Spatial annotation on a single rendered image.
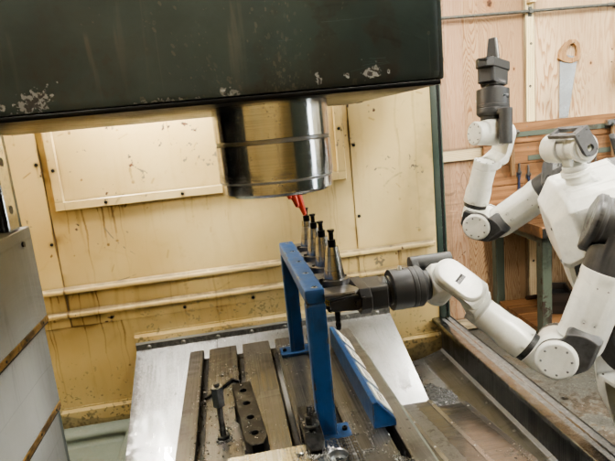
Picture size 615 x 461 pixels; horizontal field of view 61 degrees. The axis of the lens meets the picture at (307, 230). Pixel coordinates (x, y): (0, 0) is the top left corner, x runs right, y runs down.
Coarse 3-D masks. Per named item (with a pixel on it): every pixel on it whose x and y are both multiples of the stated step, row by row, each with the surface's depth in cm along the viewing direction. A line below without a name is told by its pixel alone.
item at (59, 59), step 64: (0, 0) 54; (64, 0) 55; (128, 0) 56; (192, 0) 57; (256, 0) 58; (320, 0) 59; (384, 0) 60; (0, 64) 55; (64, 64) 56; (128, 64) 57; (192, 64) 58; (256, 64) 59; (320, 64) 60; (384, 64) 62; (0, 128) 67; (64, 128) 88
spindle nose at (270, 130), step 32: (224, 128) 68; (256, 128) 65; (288, 128) 66; (320, 128) 69; (224, 160) 69; (256, 160) 66; (288, 160) 66; (320, 160) 69; (224, 192) 72; (256, 192) 67; (288, 192) 67
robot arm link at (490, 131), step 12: (480, 108) 144; (492, 108) 142; (504, 108) 140; (480, 120) 146; (492, 120) 143; (504, 120) 140; (468, 132) 147; (480, 132) 142; (492, 132) 142; (504, 132) 140; (480, 144) 144; (492, 144) 145; (504, 144) 146
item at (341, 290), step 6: (324, 288) 106; (330, 288) 106; (336, 288) 106; (342, 288) 105; (348, 288) 105; (354, 288) 105; (324, 294) 103; (330, 294) 102; (336, 294) 102; (342, 294) 103; (348, 294) 103; (354, 294) 103
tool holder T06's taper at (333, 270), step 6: (336, 246) 108; (330, 252) 108; (336, 252) 108; (330, 258) 108; (336, 258) 108; (330, 264) 108; (336, 264) 108; (324, 270) 110; (330, 270) 108; (336, 270) 108; (342, 270) 109; (324, 276) 109; (330, 276) 108; (336, 276) 108; (342, 276) 109
